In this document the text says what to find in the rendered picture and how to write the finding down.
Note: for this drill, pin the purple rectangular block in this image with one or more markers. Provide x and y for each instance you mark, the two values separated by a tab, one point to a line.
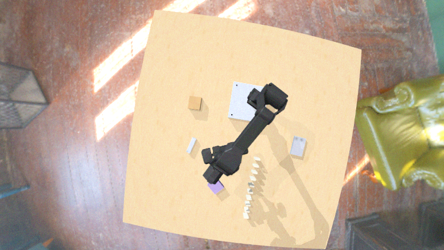
217	187

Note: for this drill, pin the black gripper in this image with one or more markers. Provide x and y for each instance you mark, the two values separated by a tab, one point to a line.
207	156

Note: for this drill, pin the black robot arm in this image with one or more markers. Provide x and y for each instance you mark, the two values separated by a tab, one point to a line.
227	161

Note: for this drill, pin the brown rectangular block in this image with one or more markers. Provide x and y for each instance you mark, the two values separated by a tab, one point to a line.
194	102

